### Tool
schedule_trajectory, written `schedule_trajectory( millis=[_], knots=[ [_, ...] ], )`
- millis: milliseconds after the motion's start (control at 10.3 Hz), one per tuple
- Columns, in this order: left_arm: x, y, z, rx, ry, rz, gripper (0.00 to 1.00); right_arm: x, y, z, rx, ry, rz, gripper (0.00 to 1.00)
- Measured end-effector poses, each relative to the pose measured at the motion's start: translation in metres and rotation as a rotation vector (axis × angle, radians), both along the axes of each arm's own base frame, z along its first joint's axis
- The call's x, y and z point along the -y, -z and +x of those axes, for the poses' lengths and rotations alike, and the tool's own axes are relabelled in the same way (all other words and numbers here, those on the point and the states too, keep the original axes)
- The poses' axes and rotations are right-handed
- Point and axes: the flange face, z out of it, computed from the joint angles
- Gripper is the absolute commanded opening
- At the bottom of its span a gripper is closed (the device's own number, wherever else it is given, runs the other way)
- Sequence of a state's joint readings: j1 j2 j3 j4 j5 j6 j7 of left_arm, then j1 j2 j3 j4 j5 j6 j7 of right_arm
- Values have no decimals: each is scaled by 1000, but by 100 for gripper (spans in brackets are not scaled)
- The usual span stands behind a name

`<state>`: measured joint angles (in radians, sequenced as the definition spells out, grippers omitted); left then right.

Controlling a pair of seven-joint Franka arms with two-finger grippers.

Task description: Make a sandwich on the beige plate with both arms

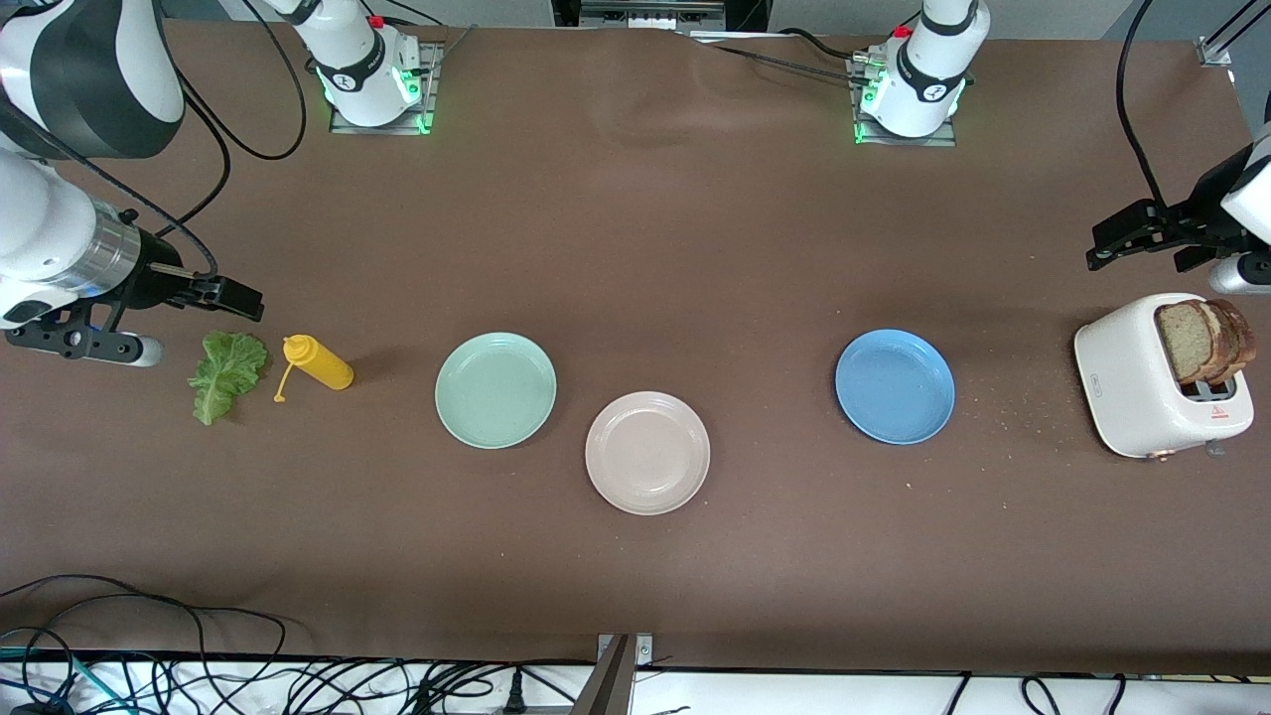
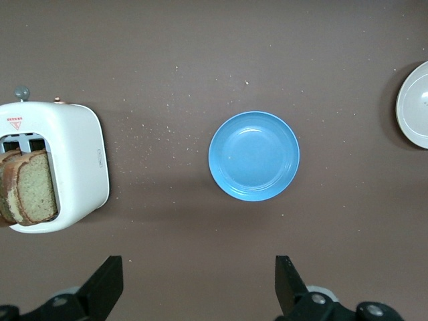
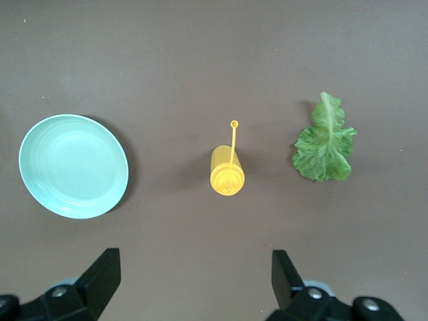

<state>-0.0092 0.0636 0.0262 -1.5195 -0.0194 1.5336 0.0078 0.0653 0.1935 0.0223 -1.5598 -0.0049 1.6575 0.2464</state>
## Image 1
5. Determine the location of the grey metal table bracket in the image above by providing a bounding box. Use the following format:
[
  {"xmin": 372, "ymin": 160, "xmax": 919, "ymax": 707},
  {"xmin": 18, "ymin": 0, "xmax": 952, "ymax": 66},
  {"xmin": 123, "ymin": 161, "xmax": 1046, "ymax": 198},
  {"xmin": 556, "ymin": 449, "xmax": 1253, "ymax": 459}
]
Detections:
[{"xmin": 571, "ymin": 634, "xmax": 654, "ymax": 715}]

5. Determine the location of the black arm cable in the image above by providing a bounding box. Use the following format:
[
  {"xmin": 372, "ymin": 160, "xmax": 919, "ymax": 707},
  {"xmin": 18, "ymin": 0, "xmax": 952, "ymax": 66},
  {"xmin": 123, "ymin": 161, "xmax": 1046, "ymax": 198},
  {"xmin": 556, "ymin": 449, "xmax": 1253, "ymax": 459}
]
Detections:
[
  {"xmin": 0, "ymin": 0, "xmax": 307, "ymax": 279},
  {"xmin": 1115, "ymin": 0, "xmax": 1168, "ymax": 210}
]

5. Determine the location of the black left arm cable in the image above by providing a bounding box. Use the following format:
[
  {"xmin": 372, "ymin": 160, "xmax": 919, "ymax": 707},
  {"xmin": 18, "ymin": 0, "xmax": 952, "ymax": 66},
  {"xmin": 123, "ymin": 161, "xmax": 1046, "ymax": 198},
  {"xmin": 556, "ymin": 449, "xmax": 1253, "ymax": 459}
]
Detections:
[{"xmin": 1115, "ymin": 0, "xmax": 1168, "ymax": 210}]

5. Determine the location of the grey power strip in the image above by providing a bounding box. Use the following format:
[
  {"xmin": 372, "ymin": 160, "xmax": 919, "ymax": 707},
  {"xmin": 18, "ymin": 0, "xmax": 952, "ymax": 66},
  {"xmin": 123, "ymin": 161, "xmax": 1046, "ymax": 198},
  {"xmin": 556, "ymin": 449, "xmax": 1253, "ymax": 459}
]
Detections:
[{"xmin": 579, "ymin": 0, "xmax": 728, "ymax": 31}]

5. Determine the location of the white toaster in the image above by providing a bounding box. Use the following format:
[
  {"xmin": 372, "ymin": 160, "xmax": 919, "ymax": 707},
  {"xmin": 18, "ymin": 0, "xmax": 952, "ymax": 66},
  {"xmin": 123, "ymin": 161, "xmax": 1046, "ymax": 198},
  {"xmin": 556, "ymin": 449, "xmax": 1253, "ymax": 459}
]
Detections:
[{"xmin": 1073, "ymin": 292, "xmax": 1255, "ymax": 463}]

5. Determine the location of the beige plate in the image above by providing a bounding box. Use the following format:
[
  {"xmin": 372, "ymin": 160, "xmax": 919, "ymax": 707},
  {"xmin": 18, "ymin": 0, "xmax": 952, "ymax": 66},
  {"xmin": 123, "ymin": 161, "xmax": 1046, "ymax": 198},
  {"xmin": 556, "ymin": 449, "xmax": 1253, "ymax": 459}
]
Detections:
[{"xmin": 584, "ymin": 391, "xmax": 711, "ymax": 516}]

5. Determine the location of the mint green plate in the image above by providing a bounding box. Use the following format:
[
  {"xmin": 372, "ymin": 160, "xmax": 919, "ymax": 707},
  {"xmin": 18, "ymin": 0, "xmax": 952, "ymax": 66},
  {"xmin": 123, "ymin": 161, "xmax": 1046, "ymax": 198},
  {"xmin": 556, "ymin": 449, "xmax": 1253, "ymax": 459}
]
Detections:
[{"xmin": 435, "ymin": 332, "xmax": 558, "ymax": 450}]

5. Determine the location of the long black looped cable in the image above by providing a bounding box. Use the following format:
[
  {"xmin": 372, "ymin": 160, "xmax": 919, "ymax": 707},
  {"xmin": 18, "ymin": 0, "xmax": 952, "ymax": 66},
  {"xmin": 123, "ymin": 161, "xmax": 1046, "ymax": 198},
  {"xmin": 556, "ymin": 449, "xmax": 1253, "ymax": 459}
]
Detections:
[{"xmin": 0, "ymin": 574, "xmax": 289, "ymax": 715}]

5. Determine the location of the teal cable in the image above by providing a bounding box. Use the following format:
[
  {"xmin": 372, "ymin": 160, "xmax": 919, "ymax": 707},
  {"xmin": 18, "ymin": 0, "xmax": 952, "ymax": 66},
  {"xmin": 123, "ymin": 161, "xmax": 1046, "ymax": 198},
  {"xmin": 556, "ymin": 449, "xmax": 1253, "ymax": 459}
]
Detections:
[{"xmin": 0, "ymin": 645, "xmax": 135, "ymax": 715}]

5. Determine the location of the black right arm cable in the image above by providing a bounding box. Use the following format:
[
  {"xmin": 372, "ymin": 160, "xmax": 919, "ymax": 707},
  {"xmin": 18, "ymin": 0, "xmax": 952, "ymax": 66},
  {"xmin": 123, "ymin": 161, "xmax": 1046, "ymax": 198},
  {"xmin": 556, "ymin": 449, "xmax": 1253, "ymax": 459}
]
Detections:
[{"xmin": 0, "ymin": 0, "xmax": 307, "ymax": 279}]

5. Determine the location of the green lettuce leaf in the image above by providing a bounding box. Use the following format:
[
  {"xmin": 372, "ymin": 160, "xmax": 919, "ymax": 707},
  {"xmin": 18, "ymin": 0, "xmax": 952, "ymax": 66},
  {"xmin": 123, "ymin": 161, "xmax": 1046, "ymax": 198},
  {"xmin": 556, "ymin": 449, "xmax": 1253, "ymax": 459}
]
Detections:
[{"xmin": 188, "ymin": 331, "xmax": 270, "ymax": 426}]

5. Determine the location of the brown bread slice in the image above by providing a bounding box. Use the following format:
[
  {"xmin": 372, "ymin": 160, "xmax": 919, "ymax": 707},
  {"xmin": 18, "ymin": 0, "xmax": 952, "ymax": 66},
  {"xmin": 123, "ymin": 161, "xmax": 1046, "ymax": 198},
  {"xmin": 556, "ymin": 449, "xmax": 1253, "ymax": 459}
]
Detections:
[
  {"xmin": 1209, "ymin": 298, "xmax": 1257, "ymax": 384},
  {"xmin": 1154, "ymin": 301, "xmax": 1220, "ymax": 386}
]

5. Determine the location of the yellow mustard squeeze bottle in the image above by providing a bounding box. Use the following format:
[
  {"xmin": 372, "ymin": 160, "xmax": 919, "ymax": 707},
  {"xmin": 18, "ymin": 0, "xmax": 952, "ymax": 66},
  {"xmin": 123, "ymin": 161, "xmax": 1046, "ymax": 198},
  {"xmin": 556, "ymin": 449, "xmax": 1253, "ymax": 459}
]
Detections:
[{"xmin": 274, "ymin": 335, "xmax": 354, "ymax": 404}]

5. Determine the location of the blue plate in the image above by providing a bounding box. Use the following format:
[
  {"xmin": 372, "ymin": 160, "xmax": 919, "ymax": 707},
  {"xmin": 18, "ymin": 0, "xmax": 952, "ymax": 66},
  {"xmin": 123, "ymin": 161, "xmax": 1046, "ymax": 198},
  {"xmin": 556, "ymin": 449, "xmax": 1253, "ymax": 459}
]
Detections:
[{"xmin": 835, "ymin": 329, "xmax": 956, "ymax": 445}]

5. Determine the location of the black base power cable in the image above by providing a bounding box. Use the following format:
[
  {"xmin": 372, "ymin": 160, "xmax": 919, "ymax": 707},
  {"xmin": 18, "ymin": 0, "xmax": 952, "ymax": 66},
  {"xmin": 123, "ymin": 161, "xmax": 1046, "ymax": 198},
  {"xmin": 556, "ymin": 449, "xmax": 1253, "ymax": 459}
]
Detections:
[{"xmin": 695, "ymin": 28, "xmax": 870, "ymax": 82}]

